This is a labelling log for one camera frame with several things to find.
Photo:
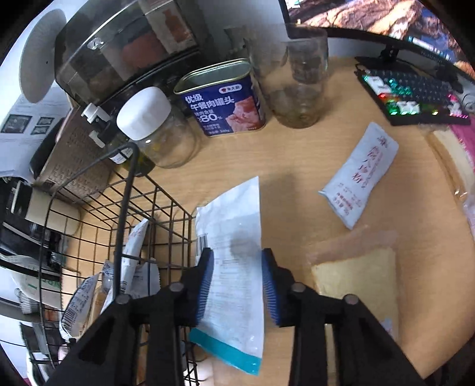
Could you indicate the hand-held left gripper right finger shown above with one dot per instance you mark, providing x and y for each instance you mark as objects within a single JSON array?
[{"x": 269, "y": 285}]

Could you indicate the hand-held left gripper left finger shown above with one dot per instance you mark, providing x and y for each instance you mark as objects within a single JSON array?
[{"x": 206, "y": 282}]

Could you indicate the white packet teal edge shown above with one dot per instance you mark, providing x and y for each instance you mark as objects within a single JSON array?
[{"x": 233, "y": 230}]

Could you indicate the small sliced bread bag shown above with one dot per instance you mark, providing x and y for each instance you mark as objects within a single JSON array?
[{"x": 356, "y": 274}]

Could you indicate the white packet blue print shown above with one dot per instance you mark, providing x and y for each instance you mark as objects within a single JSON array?
[{"x": 79, "y": 304}]

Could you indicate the white printed sachet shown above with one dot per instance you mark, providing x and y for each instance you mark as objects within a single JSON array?
[{"x": 356, "y": 178}]

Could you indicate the white bag green print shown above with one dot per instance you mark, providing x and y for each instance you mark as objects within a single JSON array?
[{"x": 33, "y": 285}]

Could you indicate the blue luncheon meat can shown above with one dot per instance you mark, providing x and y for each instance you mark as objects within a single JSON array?
[{"x": 222, "y": 107}]

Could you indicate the glass jar white lid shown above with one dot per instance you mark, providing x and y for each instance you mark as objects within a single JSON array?
[{"x": 143, "y": 113}]

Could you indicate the brown woven storage box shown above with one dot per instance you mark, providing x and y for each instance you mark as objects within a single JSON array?
[{"x": 74, "y": 156}]

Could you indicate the clear glass cup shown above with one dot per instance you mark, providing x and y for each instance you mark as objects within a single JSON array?
[{"x": 293, "y": 104}]

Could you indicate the small spray bottle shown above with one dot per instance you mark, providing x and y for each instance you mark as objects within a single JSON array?
[{"x": 97, "y": 122}]

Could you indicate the large sliced bread bag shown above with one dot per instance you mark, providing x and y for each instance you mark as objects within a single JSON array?
[{"x": 452, "y": 156}]

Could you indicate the transparent-lid appliance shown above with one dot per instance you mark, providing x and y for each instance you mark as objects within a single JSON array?
[{"x": 111, "y": 55}]

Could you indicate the backlit mechanical keyboard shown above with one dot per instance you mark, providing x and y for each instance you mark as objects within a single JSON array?
[{"x": 419, "y": 89}]

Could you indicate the pink desk mat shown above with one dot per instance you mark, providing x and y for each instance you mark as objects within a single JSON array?
[{"x": 465, "y": 135}]

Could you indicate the white round disc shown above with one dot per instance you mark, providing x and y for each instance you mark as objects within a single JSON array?
[{"x": 40, "y": 55}]

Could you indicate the curved computer monitor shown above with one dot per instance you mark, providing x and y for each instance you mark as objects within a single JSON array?
[{"x": 371, "y": 15}]

